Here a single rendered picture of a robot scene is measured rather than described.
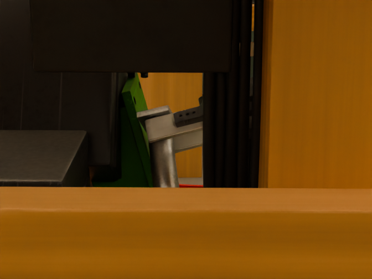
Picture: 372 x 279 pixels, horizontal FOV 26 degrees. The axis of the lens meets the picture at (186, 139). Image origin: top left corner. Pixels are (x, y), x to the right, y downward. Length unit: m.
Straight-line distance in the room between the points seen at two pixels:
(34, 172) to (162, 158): 0.20
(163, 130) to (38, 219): 0.37
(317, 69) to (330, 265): 0.15
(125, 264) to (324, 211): 0.15
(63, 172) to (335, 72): 0.30
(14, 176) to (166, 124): 0.24
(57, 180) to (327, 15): 0.31
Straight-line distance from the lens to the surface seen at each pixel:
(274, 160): 0.63
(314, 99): 0.62
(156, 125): 0.95
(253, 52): 0.69
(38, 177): 0.78
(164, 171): 0.93
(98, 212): 0.59
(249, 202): 0.60
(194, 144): 0.97
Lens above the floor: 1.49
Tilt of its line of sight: 16 degrees down
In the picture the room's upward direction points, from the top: straight up
